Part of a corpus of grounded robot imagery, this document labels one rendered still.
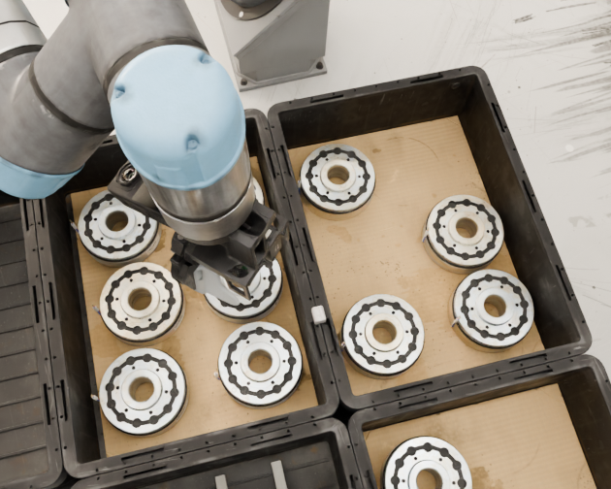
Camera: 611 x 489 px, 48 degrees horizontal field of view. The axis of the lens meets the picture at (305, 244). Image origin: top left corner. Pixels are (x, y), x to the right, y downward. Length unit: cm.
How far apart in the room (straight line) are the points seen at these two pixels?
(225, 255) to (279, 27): 56
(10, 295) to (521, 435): 67
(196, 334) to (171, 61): 53
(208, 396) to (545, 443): 42
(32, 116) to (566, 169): 89
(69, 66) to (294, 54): 69
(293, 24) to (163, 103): 70
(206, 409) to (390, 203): 37
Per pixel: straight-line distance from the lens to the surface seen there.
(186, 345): 89
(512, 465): 91
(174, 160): 40
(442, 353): 91
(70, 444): 80
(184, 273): 64
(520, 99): 125
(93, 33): 48
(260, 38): 109
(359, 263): 92
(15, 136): 56
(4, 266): 99
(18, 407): 93
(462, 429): 89
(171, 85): 41
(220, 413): 87
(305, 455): 87
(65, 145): 54
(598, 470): 92
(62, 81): 51
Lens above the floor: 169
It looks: 69 degrees down
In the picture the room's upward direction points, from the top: 5 degrees clockwise
